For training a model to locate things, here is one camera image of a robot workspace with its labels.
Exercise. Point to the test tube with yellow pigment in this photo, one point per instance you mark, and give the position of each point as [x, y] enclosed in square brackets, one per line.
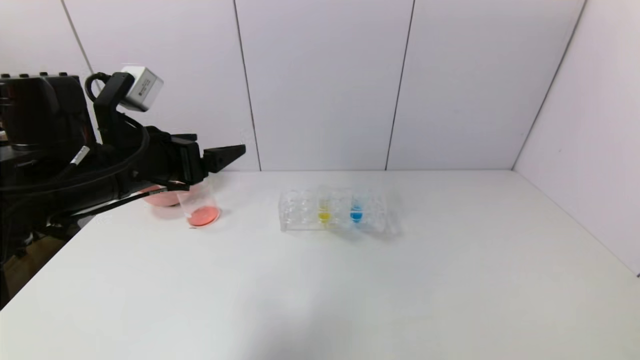
[324, 215]

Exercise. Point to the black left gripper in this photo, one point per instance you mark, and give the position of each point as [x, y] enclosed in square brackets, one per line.
[192, 161]

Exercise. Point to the clear acrylic test tube rack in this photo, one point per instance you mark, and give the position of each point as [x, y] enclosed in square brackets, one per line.
[300, 215]

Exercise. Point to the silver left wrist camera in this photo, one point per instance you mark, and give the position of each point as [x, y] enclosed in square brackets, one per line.
[144, 87]

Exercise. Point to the pink plastic bowl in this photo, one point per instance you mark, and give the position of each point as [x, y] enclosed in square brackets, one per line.
[162, 199]

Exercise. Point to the clear plastic beaker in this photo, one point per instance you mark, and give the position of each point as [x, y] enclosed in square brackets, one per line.
[202, 216]

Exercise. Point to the orange and black left arm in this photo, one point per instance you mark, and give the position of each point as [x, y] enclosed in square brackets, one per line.
[40, 110]

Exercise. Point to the test tube with blue pigment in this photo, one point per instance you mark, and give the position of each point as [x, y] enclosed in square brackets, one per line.
[356, 214]

